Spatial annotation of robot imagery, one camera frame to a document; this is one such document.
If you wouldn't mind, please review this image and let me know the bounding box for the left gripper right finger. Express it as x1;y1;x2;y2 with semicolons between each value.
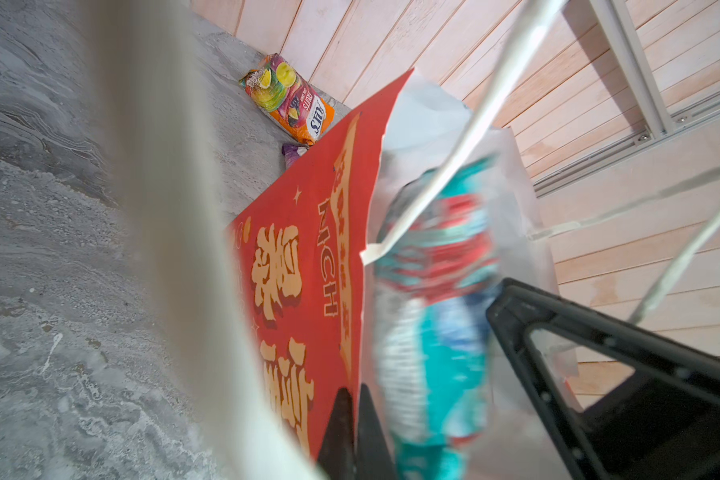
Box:
356;384;396;480

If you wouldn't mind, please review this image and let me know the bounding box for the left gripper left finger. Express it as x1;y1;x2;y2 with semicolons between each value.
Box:
317;388;355;480

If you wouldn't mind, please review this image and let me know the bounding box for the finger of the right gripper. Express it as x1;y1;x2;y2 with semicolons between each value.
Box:
486;278;720;479

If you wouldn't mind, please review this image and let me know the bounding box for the teal Fox's candy bag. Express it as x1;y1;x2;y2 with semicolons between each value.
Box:
372;157;499;479

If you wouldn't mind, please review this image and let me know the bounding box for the red paper gift bag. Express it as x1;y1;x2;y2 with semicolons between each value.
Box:
77;0;720;480

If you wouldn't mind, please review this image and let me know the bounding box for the purple Fox's berries candy bag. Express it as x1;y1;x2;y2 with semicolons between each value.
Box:
281;143;309;169

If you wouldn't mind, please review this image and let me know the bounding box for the orange Fox's fruits candy bag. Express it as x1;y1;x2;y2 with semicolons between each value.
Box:
238;53;335;146

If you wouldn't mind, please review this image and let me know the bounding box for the aluminium frame rail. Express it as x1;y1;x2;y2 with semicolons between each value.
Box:
534;1;720;197

